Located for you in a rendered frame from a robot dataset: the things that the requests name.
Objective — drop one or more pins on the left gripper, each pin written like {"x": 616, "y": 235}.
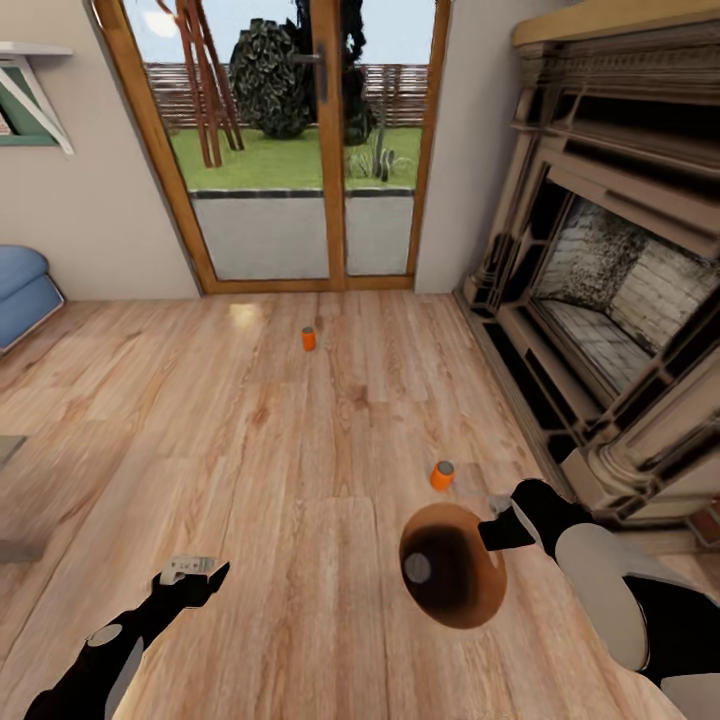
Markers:
{"x": 193, "y": 591}

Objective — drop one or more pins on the sofa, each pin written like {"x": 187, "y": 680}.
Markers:
{"x": 27, "y": 295}

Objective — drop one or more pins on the wood fireplace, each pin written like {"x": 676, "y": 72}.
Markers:
{"x": 597, "y": 302}

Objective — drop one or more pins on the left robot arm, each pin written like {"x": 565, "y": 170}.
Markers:
{"x": 95, "y": 685}

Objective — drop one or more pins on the door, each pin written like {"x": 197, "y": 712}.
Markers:
{"x": 293, "y": 137}

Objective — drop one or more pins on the shelf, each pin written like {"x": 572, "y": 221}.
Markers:
{"x": 23, "y": 99}

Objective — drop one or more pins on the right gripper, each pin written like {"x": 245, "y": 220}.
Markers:
{"x": 497, "y": 535}

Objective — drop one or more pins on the trash can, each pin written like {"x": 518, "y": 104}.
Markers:
{"x": 466, "y": 590}

